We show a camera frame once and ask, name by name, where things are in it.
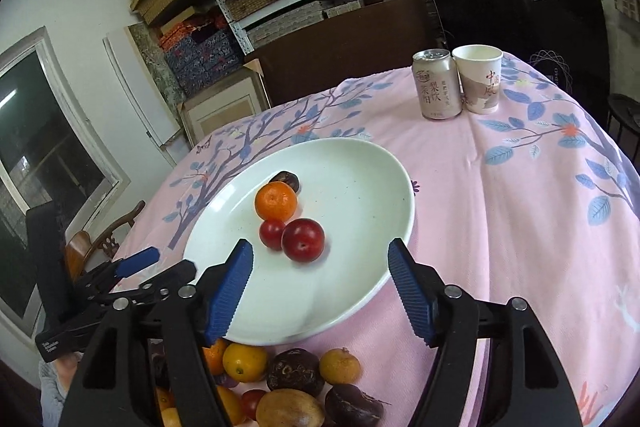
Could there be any black round stool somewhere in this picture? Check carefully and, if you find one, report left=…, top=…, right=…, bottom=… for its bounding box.
left=607, top=93, right=640, bottom=148

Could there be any stack of blue patterned boxes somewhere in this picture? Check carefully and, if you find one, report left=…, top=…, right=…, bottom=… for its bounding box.
left=160, top=32, right=246, bottom=98

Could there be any pink drink can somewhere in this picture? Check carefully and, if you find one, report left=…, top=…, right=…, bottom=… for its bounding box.
left=412, top=49, right=463, bottom=122

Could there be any black glossy panel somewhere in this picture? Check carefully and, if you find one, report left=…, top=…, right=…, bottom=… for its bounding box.
left=430, top=0, right=613, bottom=108

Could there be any dark wrinkled passion fruit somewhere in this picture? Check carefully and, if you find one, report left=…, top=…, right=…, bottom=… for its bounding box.
left=266, top=348, right=321, bottom=398

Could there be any white paper cup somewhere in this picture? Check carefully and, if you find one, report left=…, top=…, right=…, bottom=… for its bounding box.
left=452, top=44, right=503, bottom=116

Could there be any wooden chair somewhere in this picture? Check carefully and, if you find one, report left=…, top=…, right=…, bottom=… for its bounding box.
left=64, top=201, right=147, bottom=280

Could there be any white plate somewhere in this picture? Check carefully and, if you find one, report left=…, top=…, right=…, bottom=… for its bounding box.
left=183, top=137, right=417, bottom=347

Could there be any person's left forearm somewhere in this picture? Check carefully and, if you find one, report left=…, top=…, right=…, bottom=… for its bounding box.
left=39, top=354, right=81, bottom=427

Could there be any pink floral tablecloth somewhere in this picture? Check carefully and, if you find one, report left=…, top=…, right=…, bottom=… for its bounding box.
left=107, top=52, right=640, bottom=427

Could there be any beige picture frame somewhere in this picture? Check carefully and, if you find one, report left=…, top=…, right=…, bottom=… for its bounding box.
left=177, top=72, right=271, bottom=148

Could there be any yellow passion fruit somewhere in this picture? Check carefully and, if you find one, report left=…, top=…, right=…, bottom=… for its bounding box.
left=256, top=388, right=325, bottom=427

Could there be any white board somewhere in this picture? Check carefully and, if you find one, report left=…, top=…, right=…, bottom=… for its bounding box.
left=102, top=24, right=181, bottom=148

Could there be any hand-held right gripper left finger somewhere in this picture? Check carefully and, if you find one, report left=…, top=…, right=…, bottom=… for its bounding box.
left=59, top=238, right=255, bottom=427

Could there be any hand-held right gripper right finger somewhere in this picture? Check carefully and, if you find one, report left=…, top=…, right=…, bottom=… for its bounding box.
left=388, top=238, right=583, bottom=427

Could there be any small yellow-brown mandarin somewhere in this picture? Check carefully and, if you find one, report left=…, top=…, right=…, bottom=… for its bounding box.
left=319, top=347, right=362, bottom=385

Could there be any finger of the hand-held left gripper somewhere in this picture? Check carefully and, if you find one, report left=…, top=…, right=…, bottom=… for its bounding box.
left=107, top=259, right=197, bottom=308
left=80, top=247, right=161, bottom=295

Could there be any brown wooden board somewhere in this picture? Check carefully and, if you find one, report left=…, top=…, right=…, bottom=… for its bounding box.
left=257, top=0, right=441, bottom=108

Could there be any white framed window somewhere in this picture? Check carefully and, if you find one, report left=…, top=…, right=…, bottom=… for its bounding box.
left=0, top=27, right=126, bottom=338

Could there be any red cherry tomato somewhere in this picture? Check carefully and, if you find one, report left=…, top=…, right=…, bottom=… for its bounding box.
left=241, top=389, right=268, bottom=423
left=259, top=219, right=288, bottom=252

